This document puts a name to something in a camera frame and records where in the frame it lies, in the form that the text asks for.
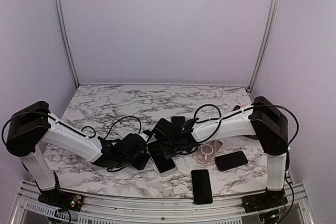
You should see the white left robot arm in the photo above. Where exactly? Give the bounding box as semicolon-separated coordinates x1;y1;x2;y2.
1;101;150;206

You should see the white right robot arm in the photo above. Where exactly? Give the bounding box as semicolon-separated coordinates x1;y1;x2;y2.
151;96;290;207

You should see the pink phone case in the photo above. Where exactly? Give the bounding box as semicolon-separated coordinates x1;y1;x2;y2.
193;140;223;166

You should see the red white patterned bowl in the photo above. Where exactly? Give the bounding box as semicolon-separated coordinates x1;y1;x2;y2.
240;104;250;109

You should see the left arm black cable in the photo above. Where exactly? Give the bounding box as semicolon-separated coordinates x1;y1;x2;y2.
1;111;144;174

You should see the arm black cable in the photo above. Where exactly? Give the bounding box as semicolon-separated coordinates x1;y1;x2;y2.
1;111;144;174
193;103;300;183

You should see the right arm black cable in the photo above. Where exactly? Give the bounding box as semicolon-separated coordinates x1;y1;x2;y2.
193;103;300;183

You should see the aluminium front rail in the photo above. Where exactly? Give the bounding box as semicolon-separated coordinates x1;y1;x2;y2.
10;181;316;223

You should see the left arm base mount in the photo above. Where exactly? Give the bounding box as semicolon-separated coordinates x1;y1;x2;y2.
38;178;83;212

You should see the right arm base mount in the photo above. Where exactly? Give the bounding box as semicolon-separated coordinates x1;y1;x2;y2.
242;180;288;213

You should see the aluminium right corner post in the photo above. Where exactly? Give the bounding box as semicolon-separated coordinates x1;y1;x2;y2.
247;0;279;93

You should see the aluminium corner post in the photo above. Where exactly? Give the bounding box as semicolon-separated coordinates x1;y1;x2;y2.
247;0;279;93
54;0;80;89

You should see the aluminium left corner post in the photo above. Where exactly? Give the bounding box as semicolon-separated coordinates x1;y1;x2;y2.
54;0;80;89

